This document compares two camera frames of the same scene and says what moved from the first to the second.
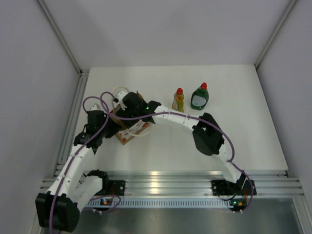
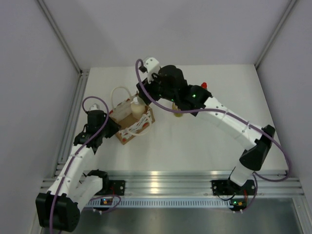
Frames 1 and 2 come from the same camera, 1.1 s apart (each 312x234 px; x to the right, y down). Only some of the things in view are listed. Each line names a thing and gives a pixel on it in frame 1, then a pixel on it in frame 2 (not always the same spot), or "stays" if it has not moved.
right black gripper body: [127, 113] to [163, 93]
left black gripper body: [110, 130] stays
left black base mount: [114, 187] stays
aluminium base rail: [197, 183] stays
